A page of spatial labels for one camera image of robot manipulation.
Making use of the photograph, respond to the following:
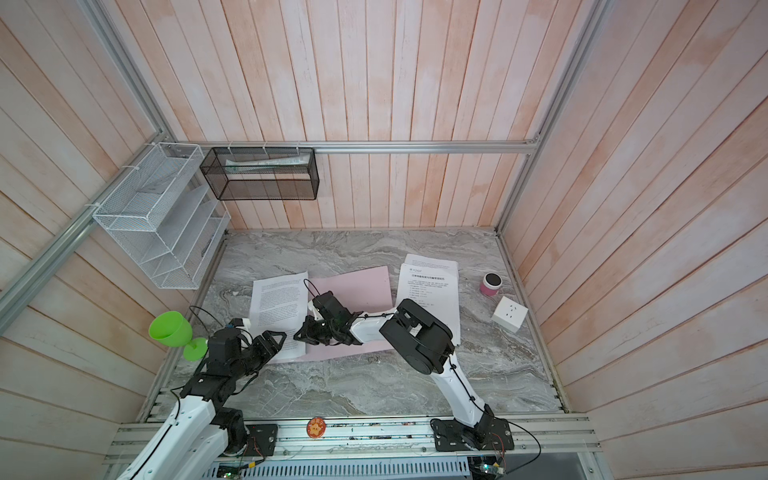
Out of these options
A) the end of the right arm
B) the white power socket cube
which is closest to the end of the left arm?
the end of the right arm

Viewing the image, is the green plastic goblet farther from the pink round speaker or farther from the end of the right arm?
the pink round speaker

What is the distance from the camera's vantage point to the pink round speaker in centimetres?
100

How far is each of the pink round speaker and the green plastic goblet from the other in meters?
0.93

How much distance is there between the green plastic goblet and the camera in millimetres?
764

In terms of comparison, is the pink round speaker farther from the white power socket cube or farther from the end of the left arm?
the end of the left arm

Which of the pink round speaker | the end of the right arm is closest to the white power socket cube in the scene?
the pink round speaker

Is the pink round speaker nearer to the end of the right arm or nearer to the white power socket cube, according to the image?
the white power socket cube

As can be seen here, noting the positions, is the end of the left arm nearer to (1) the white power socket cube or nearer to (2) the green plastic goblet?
(2) the green plastic goblet

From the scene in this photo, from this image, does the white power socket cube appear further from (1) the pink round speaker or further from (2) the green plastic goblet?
(2) the green plastic goblet
